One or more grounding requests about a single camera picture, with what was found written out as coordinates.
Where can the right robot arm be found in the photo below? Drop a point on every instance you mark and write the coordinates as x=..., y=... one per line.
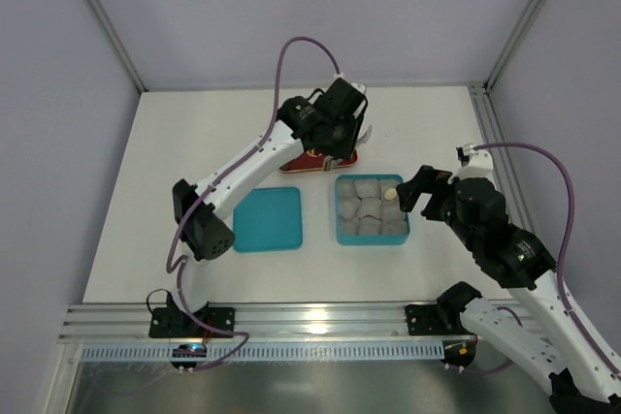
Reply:
x=562, y=362

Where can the teal box lid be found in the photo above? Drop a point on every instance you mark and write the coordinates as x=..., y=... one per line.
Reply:
x=268, y=219

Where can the red chocolate tray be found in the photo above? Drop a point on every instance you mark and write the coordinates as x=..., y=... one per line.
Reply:
x=313, y=161

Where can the aluminium front rail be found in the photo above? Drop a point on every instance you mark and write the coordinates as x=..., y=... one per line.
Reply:
x=119, y=323

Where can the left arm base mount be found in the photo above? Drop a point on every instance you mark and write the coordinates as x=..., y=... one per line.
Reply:
x=167, y=320

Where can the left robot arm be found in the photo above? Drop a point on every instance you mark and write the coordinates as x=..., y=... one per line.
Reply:
x=201, y=209

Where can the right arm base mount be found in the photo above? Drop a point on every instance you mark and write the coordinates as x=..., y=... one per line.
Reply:
x=436, y=317

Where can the slotted cable duct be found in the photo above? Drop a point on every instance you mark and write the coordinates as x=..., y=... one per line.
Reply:
x=264, y=351

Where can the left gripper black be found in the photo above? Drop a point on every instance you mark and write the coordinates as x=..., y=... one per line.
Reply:
x=344, y=143

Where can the white oval chocolate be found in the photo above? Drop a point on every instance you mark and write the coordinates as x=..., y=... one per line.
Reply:
x=390, y=194

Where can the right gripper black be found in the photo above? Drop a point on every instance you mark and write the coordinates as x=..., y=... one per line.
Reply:
x=434, y=196

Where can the teal chocolate box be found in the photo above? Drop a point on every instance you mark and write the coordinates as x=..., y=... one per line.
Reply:
x=363, y=216

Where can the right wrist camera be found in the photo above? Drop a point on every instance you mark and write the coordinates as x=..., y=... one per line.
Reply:
x=474, y=163

